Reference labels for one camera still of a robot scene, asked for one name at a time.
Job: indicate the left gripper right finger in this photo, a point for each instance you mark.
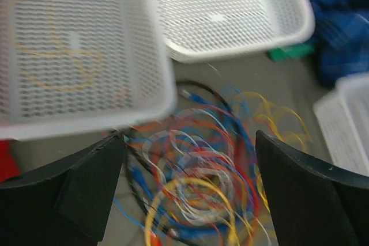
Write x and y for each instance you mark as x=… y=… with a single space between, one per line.
x=311 y=201

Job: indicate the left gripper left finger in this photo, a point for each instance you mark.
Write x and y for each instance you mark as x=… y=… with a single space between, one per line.
x=66 y=202

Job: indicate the red patterned cloth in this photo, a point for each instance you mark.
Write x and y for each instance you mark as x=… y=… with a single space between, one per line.
x=8 y=165

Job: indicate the right white plastic basket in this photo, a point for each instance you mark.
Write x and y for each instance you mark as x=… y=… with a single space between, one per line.
x=342 y=115

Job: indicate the white plastic basket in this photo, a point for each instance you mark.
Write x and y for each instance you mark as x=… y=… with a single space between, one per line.
x=342 y=115
x=75 y=66
x=201 y=30

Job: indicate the left white plastic basket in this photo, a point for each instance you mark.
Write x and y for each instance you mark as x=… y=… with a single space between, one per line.
x=75 y=66

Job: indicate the green cloth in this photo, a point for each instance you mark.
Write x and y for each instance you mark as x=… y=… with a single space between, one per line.
x=291 y=52

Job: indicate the blue plaid cloth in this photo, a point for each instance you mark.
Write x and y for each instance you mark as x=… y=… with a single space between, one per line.
x=341 y=38

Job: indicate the middle white plastic basket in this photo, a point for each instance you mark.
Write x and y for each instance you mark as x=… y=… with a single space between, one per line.
x=201 y=30

